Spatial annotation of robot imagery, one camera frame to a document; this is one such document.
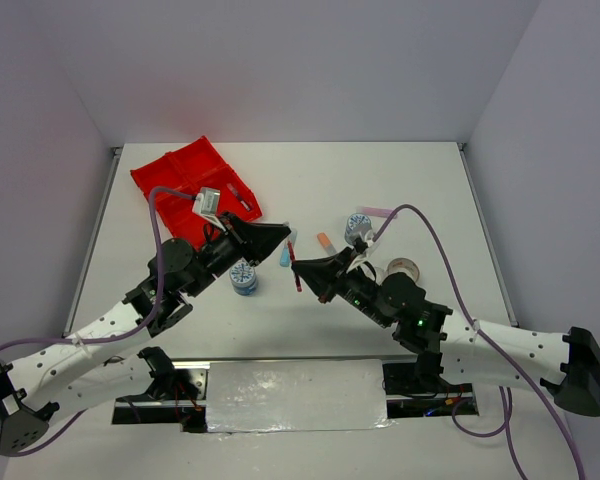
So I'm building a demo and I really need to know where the blue pen refill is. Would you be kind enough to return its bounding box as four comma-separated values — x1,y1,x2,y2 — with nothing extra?
226,183,252,212

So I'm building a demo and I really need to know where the purple cable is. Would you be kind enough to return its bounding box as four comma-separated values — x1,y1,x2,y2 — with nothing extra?
0,186,201,451
369,203,586,480

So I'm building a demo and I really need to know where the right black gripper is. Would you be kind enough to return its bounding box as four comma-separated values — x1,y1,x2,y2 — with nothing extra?
293,245,392,327

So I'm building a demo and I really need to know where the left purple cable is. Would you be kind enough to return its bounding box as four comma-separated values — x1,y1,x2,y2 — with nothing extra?
0,186,201,451

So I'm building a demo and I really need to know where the small clear tape roll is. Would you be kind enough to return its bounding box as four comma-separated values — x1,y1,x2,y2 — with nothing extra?
374,267,386,283

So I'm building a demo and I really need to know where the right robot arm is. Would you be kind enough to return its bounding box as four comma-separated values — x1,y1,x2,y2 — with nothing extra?
291,248,600,417

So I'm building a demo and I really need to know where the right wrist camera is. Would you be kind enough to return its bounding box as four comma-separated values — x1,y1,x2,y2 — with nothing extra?
350,224,378,256

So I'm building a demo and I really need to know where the blue highlighter marker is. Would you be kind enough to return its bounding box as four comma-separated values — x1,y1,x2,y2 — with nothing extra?
279,228,297,268

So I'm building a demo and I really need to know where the blue paint jar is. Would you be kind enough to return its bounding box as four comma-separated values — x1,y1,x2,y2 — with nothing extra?
229,260,258,296
344,213,373,246

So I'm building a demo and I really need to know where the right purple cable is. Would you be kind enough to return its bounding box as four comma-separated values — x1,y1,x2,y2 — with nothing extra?
369,203,586,480

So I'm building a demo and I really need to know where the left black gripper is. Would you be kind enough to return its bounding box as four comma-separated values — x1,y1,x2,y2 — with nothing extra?
185,211,291,297

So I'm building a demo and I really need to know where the large clear tape roll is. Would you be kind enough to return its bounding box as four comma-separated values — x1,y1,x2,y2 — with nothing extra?
386,257,420,283

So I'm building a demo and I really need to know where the pink highlighter marker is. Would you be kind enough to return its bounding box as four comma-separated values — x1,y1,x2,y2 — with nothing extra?
356,206,393,219

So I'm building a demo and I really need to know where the orange highlighter marker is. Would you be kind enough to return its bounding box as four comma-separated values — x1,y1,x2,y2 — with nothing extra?
316,232,337,255

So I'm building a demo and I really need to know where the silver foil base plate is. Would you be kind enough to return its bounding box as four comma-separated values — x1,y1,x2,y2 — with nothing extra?
206,359,389,433

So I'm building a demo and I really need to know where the red pen refill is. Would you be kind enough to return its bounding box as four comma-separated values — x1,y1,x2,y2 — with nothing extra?
286,240,303,293

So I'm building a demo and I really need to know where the blue paint jar left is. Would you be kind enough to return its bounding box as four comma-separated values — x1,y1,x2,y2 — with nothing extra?
229,260,258,296

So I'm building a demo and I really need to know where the red four-compartment tray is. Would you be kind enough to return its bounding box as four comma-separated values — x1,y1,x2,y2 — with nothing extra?
130,136,262,248

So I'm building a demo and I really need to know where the blue paint jar right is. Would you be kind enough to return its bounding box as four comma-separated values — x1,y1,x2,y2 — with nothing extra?
344,213,373,246

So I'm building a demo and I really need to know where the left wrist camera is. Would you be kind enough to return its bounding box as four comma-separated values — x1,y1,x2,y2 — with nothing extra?
192,187,221,217

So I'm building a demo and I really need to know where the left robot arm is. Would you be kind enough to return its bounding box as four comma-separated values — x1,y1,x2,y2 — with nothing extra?
0,212,291,457

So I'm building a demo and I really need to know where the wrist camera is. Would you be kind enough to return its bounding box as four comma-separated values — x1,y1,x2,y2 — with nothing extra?
192,187,221,217
350,224,378,256

